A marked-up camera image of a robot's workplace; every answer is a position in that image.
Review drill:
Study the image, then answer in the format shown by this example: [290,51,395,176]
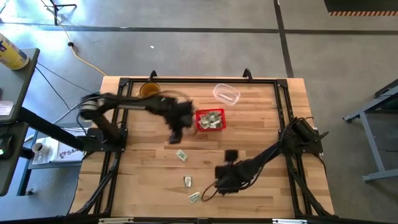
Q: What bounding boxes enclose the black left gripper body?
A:
[167,98,196,130]

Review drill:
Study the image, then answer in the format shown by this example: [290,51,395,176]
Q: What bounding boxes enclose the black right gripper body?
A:
[214,163,246,195]

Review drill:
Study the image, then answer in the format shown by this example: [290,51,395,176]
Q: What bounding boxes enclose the red plastic mesh basket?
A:
[195,108,227,132]

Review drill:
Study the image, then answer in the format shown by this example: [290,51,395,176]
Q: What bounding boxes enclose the clear plastic container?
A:
[212,83,241,106]

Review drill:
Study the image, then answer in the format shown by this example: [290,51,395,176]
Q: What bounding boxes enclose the white printed box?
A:
[49,141,85,163]

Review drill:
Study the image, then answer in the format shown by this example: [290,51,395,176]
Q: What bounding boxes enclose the black slanted desk beam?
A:
[17,107,90,151]

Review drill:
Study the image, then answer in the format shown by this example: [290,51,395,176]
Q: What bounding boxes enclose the white mug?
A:
[31,142,50,156]

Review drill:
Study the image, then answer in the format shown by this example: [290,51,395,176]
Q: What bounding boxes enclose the black tripod stand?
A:
[46,0,78,26]

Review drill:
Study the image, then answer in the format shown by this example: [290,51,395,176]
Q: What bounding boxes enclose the grey desk top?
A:
[0,48,40,124]

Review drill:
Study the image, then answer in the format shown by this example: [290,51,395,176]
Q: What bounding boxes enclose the white paper label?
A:
[0,100,15,116]

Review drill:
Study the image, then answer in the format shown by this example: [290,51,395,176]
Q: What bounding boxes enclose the black computer mouse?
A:
[0,133,15,160]

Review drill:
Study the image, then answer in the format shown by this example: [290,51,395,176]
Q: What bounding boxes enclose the black desk panel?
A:
[0,121,30,197]

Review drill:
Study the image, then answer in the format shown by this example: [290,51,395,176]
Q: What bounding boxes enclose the yellow wipes canister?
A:
[0,32,30,70]

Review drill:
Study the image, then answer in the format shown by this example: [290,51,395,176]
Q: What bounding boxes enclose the black hazard-striped mat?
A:
[323,0,398,17]

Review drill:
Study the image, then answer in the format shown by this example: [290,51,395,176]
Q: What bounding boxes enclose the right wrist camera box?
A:
[224,149,240,163]

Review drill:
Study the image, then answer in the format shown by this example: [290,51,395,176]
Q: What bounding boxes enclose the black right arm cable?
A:
[201,182,219,202]

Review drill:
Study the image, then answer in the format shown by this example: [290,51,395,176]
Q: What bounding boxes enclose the black aluminium table frame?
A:
[70,77,335,224]

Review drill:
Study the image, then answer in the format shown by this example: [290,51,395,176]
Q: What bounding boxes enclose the silver frame bracket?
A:
[98,217,134,224]
[272,218,308,224]

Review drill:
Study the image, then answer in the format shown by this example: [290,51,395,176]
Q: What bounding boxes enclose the yellow floor cable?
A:
[39,0,108,77]

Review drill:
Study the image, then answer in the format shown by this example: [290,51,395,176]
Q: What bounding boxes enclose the thin black floor cable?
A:
[34,61,82,90]

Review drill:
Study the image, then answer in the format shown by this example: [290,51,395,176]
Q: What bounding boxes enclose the grey-blue metal table frame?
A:
[343,79,398,184]

